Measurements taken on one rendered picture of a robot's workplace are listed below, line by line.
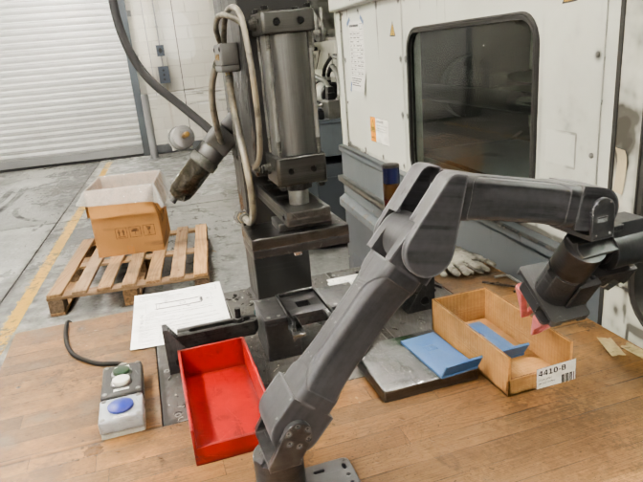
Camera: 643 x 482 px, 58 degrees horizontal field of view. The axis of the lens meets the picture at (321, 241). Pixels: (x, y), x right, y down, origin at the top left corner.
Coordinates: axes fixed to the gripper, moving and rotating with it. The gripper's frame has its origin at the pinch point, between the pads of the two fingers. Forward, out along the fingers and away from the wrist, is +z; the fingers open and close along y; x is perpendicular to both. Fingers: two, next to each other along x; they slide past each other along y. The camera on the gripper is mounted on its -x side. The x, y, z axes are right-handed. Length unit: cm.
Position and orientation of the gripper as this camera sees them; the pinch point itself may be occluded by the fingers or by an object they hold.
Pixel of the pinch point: (531, 321)
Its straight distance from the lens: 99.6
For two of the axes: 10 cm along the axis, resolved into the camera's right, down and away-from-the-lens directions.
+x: -9.5, 1.7, -2.5
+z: -0.9, 6.3, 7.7
